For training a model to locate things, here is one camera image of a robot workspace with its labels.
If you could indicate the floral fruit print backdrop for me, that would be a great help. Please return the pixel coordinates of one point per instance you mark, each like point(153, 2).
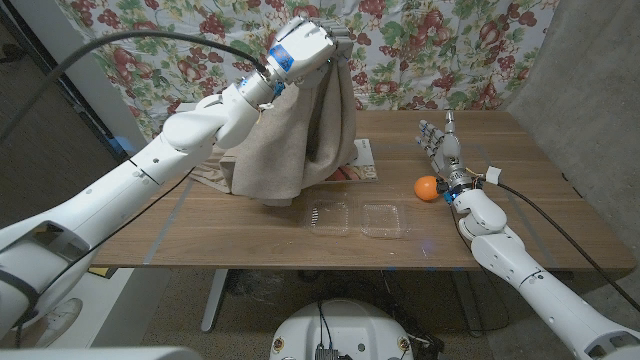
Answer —
point(425, 50)

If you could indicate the beige cloth towel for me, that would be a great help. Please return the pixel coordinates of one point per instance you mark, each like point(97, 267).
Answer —
point(280, 150)

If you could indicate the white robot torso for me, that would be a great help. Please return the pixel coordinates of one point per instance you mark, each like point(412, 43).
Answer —
point(345, 325)

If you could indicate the grey table leg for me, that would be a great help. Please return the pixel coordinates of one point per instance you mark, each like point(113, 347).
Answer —
point(467, 305)

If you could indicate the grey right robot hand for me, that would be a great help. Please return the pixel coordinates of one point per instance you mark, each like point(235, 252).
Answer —
point(451, 157)

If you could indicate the white shoe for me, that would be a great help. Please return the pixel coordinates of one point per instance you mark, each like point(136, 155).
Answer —
point(67, 312)

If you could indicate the clear plastic clamshell container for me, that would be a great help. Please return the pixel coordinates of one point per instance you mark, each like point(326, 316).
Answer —
point(380, 220)

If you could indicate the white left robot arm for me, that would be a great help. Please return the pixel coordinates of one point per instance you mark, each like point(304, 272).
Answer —
point(200, 125)

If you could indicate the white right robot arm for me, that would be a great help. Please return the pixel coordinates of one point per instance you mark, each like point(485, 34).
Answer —
point(505, 255)

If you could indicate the clear plastic bag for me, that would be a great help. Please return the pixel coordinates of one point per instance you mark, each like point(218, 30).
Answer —
point(257, 285)

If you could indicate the white power strip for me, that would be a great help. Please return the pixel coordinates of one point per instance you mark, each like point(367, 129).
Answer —
point(187, 107)

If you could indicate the small blue object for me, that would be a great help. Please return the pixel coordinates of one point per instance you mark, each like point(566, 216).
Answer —
point(122, 146)

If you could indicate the colour cardstock book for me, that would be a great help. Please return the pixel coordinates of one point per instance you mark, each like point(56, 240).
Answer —
point(362, 167)

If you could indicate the dark grey partition panel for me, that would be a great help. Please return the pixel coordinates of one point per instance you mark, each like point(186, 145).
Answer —
point(50, 165)

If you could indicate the white table leg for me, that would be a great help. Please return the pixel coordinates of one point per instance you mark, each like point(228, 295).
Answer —
point(215, 300)

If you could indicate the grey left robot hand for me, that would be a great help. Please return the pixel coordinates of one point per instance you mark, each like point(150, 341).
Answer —
point(305, 50)

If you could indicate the orange ball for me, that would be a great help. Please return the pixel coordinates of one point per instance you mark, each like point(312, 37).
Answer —
point(425, 189)

